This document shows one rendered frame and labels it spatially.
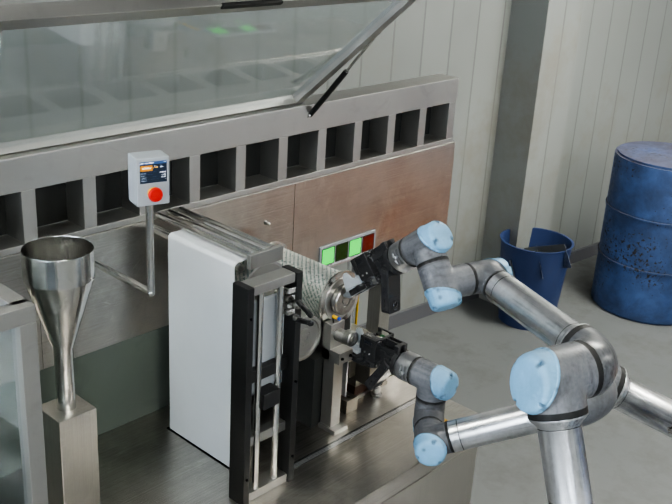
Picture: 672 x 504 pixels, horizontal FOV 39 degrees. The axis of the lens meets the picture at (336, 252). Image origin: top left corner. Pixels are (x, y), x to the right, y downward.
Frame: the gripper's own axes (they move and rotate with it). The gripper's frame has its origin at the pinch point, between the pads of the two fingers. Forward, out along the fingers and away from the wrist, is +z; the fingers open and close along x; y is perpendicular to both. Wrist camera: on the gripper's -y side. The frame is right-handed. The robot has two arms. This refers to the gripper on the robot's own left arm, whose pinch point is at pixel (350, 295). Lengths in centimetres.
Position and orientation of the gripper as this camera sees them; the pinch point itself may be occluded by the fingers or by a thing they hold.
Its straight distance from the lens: 238.0
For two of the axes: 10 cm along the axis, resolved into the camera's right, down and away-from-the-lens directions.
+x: -6.9, 2.3, -6.9
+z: -5.9, 3.7, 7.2
